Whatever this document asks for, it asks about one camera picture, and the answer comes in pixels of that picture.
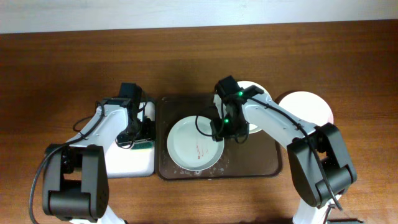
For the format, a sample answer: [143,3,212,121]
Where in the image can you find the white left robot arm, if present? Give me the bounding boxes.
[37,96,155,223]

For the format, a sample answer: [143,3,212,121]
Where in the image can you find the white tray with black rim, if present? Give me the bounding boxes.
[104,98,155,179]

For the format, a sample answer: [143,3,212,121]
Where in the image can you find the cream white plate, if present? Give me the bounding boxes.
[217,80,273,135]

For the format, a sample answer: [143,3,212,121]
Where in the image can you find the pink plate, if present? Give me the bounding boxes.
[277,91,334,126]

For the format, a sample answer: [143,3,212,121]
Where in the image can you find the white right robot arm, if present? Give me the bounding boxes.
[211,86,358,223]

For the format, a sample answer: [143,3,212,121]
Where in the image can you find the green yellow sponge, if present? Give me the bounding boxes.
[130,141,154,150]

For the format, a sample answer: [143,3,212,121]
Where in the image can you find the pale green plate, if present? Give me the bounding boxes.
[167,116,224,171]

